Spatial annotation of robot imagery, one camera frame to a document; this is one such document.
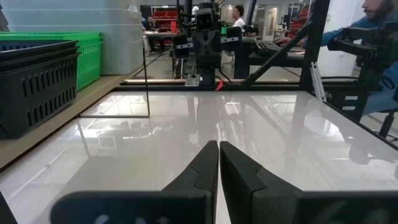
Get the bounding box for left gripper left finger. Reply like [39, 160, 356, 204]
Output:
[50, 139, 220, 224]

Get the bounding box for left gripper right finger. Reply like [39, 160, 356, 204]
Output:
[220, 141, 398, 224]

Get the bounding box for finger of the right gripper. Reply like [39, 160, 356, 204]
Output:
[206, 33, 215, 55]
[198, 33, 208, 55]

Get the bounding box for white plastic basket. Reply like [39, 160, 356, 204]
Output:
[0, 0, 133, 11]
[9, 24, 144, 75]
[2, 9, 142, 27]

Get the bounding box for green plastic basket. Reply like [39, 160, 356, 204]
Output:
[0, 30, 103, 39]
[62, 35, 103, 44]
[76, 40, 103, 91]

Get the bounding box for black plastic basket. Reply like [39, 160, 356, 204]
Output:
[0, 39, 78, 49]
[0, 45, 79, 56]
[0, 52, 81, 139]

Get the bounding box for wooden shelf with black legs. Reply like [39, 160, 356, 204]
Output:
[0, 46, 151, 174]

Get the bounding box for person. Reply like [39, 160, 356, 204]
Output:
[231, 4, 247, 30]
[275, 0, 398, 116]

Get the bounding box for red storage bins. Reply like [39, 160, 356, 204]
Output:
[154, 11, 178, 34]

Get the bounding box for black keyboard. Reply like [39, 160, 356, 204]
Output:
[255, 40, 284, 57]

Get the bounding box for black desk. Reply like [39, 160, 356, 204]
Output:
[242, 37, 307, 79]

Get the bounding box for white glossy table sheet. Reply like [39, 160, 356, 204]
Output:
[0, 90, 398, 224]

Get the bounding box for black box with white labels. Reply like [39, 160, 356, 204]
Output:
[325, 88, 366, 123]

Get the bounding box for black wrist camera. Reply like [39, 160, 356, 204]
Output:
[195, 8, 215, 32]

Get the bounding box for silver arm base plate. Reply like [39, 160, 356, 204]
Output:
[185, 73, 200, 87]

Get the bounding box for black aluminium table frame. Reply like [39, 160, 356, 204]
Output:
[113, 0, 398, 150]

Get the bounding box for silver metal bracket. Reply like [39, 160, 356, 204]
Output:
[310, 61, 327, 103]

